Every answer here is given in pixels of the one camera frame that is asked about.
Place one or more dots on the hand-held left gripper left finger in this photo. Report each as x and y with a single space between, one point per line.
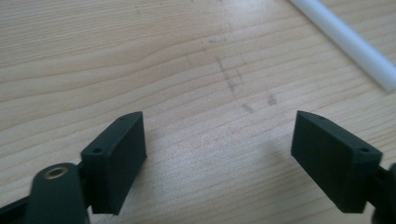
115 168

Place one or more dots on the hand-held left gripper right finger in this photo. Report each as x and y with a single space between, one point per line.
330 161

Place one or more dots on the white plastic tube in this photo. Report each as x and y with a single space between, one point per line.
348 42

